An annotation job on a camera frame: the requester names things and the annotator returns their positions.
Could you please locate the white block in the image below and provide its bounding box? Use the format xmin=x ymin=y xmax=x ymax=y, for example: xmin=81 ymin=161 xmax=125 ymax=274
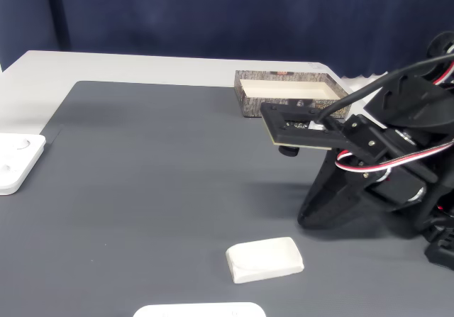
xmin=225 ymin=236 xmax=305 ymax=285

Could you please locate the bark patterned shallow box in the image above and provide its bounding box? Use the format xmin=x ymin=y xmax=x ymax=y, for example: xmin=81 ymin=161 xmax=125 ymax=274
xmin=233 ymin=69 xmax=354 ymax=119

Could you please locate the white control device with knobs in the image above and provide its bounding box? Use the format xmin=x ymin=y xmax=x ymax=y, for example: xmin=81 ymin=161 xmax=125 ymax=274
xmin=133 ymin=301 xmax=267 ymax=317

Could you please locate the dark grey table mat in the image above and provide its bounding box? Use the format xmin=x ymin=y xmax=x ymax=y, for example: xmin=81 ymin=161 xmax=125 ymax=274
xmin=0 ymin=80 xmax=454 ymax=317

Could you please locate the dark blue curtain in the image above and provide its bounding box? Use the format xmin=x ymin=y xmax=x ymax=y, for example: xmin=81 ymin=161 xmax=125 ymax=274
xmin=0 ymin=0 xmax=454 ymax=80

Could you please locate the white red black servo cable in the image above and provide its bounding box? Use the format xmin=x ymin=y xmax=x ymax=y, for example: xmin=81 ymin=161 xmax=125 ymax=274
xmin=433 ymin=69 xmax=454 ymax=91
xmin=335 ymin=138 xmax=454 ymax=177

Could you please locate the black camera board with mount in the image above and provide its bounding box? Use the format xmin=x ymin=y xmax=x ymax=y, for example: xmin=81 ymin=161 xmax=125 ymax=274
xmin=260 ymin=102 xmax=388 ymax=164

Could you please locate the black camera cable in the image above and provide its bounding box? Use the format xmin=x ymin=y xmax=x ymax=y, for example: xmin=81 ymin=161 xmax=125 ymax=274
xmin=317 ymin=53 xmax=454 ymax=129

